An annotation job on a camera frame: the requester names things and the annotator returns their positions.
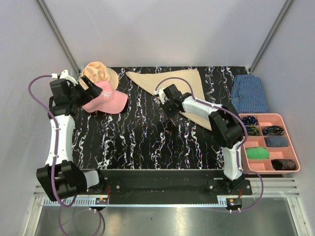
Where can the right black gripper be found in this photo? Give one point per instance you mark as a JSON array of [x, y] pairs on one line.
[[172, 115]]

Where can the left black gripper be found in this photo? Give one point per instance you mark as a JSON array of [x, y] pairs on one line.
[[92, 91]]

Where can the beige cloth napkin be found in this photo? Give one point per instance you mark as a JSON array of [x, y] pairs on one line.
[[185, 81]]

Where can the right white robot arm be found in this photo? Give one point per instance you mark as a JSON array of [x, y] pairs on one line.
[[226, 126]]

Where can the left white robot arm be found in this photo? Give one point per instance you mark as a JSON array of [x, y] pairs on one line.
[[60, 178]]

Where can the beige bucket hat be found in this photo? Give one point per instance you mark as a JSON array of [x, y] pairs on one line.
[[96, 72]]

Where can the pink baseball cap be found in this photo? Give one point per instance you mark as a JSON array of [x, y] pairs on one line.
[[109, 101]]

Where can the blue checkered folded cloth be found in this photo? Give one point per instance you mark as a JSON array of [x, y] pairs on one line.
[[247, 95]]

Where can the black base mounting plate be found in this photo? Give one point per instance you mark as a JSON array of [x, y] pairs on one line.
[[203, 181]]

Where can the green rolled sock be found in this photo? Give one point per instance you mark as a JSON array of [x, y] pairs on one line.
[[257, 153]]

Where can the pink divided organizer tray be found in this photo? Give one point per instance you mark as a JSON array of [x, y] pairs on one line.
[[264, 167]]

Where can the teal patterned rolled sock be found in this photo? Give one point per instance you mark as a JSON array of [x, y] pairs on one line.
[[273, 130]]

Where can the grey blue rolled sock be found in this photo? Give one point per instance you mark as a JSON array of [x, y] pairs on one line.
[[276, 141]]

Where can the dark patterned rolled sock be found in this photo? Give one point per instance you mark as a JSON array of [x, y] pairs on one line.
[[283, 165]]

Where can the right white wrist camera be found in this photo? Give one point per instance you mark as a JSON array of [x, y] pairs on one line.
[[161, 95]]

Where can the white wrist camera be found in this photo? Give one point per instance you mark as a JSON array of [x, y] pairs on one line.
[[64, 75], [161, 95]]

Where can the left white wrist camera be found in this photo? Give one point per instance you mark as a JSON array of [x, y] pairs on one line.
[[64, 75]]

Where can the aluminium frame post left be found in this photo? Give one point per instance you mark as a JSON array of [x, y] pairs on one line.
[[58, 35]]

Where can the aluminium frame post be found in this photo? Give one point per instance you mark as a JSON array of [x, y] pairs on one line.
[[271, 34], [58, 35]]

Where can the slotted aluminium rail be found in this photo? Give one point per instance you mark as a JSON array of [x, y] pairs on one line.
[[193, 196]]

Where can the aluminium frame post right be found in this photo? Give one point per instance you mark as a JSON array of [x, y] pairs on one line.
[[271, 34]]

